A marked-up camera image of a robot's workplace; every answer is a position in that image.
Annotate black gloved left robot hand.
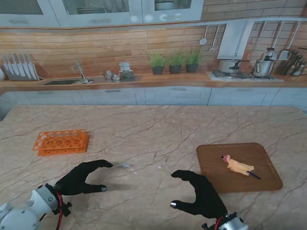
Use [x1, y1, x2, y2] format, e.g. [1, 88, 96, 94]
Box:
[54, 159, 114, 196]

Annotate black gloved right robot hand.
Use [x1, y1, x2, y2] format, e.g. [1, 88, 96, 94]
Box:
[169, 170, 229, 220]

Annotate yellow microfibre cloth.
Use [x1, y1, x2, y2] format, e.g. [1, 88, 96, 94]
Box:
[226, 155, 255, 177]

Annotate blue glass rod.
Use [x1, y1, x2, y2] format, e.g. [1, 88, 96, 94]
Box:
[220, 155, 261, 180]

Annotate brown wooden tray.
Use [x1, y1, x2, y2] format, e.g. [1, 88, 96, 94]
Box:
[196, 142, 283, 194]

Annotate orange test tube rack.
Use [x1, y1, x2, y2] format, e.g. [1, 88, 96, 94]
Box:
[31, 129, 89, 157]

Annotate printed kitchen backdrop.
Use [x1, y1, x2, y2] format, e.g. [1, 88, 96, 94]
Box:
[0, 0, 307, 107]

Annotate red black left arm cables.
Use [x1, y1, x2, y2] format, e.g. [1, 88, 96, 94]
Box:
[54, 189, 65, 230]

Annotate red black arm cables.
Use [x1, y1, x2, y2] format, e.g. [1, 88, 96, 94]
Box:
[54, 189, 65, 230]
[213, 217, 224, 230]

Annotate red black right arm cables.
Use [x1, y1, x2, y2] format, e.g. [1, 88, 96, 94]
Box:
[213, 217, 224, 230]

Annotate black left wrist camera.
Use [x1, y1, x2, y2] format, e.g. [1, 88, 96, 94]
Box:
[52, 201, 72, 218]

